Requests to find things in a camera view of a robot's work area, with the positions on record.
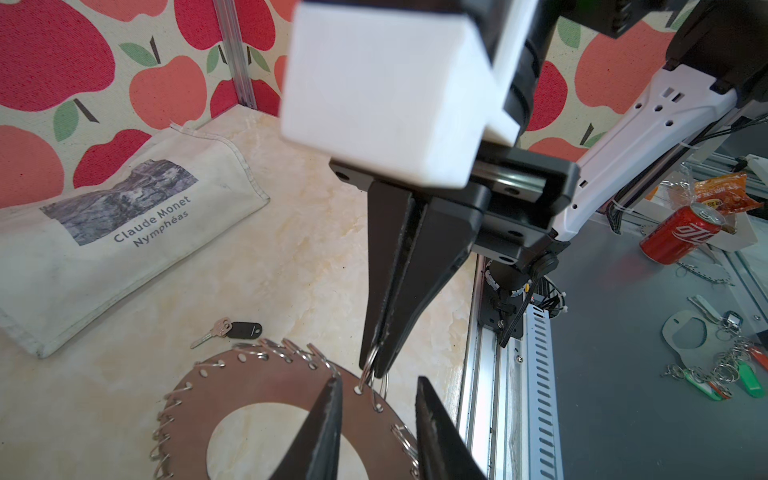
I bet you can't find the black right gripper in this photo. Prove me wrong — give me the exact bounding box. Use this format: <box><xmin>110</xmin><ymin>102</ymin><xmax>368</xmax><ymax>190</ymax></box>
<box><xmin>330</xmin><ymin>141</ymin><xmax>580</xmax><ymax>378</ymax></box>

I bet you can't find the cream Monet canvas bag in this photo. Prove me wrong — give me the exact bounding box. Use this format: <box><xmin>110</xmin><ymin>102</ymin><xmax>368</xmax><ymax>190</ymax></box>
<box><xmin>1</xmin><ymin>125</ymin><xmax>269</xmax><ymax>358</ymax></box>

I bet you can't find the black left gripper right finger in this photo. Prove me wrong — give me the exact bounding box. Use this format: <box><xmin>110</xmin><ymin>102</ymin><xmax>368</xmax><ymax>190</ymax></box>
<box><xmin>415</xmin><ymin>376</ymin><xmax>486</xmax><ymax>480</ymax></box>

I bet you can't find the right rear aluminium frame post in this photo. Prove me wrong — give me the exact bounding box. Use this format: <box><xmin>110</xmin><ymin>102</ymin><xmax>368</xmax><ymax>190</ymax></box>
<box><xmin>213</xmin><ymin>0</ymin><xmax>257</xmax><ymax>110</ymax></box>

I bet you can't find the red cola can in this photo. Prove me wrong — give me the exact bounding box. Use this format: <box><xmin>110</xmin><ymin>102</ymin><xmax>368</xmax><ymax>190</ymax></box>
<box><xmin>639</xmin><ymin>203</ymin><xmax>725</xmax><ymax>265</ymax></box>

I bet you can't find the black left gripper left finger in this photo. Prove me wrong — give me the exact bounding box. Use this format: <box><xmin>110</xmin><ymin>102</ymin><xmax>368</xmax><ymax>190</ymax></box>
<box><xmin>271</xmin><ymin>377</ymin><xmax>343</xmax><ymax>480</ymax></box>

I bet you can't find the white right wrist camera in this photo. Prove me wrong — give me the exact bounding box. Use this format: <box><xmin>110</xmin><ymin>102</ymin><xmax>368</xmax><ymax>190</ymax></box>
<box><xmin>279</xmin><ymin>1</ymin><xmax>537</xmax><ymax>189</ymax></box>

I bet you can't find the front aluminium rail base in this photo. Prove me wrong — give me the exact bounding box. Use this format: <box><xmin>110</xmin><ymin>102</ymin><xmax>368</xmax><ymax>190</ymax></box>
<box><xmin>457</xmin><ymin>256</ymin><xmax>565</xmax><ymax>479</ymax></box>

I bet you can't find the key with black head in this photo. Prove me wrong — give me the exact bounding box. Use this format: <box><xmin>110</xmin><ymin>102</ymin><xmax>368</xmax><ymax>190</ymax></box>
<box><xmin>190</xmin><ymin>318</ymin><xmax>263</xmax><ymax>349</ymax></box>

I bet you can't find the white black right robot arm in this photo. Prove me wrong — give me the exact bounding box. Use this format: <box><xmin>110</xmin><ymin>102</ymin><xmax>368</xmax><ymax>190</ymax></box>
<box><xmin>330</xmin><ymin>1</ymin><xmax>767</xmax><ymax>382</ymax></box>

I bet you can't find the orange snack packet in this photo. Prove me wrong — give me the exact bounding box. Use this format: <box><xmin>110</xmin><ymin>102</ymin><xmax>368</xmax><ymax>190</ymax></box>
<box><xmin>694</xmin><ymin>172</ymin><xmax>763</xmax><ymax>216</ymax></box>

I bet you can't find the metal disc with key rings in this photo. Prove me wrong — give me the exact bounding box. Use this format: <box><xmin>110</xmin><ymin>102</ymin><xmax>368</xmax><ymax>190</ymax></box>
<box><xmin>150</xmin><ymin>339</ymin><xmax>419</xmax><ymax>479</ymax></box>

